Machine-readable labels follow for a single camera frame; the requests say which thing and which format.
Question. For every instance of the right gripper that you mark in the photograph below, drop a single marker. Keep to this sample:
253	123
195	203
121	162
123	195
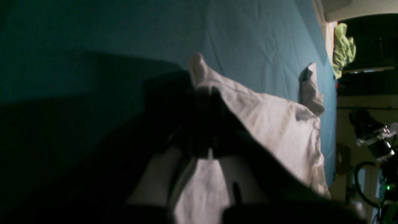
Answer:
373	134

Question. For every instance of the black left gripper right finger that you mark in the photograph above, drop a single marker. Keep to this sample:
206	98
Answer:
287	201

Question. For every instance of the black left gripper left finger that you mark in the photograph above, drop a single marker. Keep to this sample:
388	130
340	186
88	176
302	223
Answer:
118	168

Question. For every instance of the white T-shirt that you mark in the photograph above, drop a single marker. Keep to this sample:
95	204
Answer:
290	131

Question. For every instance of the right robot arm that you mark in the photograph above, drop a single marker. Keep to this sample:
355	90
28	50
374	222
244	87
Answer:
385	200

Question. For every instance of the green cloth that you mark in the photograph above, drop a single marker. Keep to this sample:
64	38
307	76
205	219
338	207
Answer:
344	50

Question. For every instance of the teal table cloth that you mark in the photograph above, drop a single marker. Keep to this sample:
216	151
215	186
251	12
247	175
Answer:
72	71

